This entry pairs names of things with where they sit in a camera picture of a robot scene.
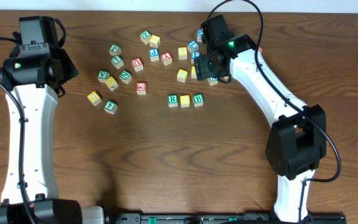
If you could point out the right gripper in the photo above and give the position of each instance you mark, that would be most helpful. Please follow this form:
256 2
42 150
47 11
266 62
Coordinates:
202 68

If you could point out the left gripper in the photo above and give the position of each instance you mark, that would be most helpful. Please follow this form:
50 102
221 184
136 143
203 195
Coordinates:
70 66

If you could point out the green B block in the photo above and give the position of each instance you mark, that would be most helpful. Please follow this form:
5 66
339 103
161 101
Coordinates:
198 100

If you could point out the yellow O block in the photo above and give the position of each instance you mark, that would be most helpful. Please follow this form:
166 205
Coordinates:
185 101
182 75

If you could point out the yellow G block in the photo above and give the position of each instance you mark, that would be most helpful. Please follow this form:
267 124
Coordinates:
95 98

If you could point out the green R block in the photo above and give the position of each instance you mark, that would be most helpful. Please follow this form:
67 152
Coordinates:
173 101

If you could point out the green 4 block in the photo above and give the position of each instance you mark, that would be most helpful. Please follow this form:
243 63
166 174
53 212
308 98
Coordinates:
110 107

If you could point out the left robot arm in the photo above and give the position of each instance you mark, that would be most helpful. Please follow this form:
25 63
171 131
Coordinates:
31 193

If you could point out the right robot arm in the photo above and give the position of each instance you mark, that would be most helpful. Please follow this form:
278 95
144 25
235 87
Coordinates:
294 147

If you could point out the blue D block top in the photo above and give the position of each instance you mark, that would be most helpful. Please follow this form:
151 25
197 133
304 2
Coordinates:
199 35

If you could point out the blue L block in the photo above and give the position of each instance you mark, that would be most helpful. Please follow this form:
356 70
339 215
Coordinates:
193 46

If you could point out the green V block right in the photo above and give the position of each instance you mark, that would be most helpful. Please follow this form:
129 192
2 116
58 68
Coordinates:
212 81

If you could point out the green v block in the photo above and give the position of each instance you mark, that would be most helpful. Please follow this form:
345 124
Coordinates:
212 81
103 75

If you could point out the yellow S block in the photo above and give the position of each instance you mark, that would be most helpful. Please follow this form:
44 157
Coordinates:
182 53

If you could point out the red A block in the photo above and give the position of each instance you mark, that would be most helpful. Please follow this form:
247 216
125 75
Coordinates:
166 58

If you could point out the yellow block near Z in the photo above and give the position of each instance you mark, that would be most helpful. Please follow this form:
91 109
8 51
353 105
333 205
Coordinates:
155 41

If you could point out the green V block left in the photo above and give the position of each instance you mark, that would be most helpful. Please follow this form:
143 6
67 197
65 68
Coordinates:
103 75

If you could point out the blue P block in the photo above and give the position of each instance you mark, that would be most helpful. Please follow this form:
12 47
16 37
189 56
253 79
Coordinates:
154 55

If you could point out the green Z block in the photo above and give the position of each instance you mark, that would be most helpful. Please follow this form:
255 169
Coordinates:
145 36

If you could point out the yellow K block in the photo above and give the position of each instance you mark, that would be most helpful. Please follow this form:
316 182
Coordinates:
111 83

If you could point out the green J block left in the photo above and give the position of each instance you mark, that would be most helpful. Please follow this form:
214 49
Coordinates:
115 50

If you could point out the green 7 block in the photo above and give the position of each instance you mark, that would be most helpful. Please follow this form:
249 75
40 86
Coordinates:
117 62

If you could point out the red U block left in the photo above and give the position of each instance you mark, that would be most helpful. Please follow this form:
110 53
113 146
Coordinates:
137 64

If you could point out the green N block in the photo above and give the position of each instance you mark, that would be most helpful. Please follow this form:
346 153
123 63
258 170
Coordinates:
125 77

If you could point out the red E block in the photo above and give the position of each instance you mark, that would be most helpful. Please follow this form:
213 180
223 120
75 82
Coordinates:
141 88

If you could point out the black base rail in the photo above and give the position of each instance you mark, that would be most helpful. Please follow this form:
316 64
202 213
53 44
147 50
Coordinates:
247 218

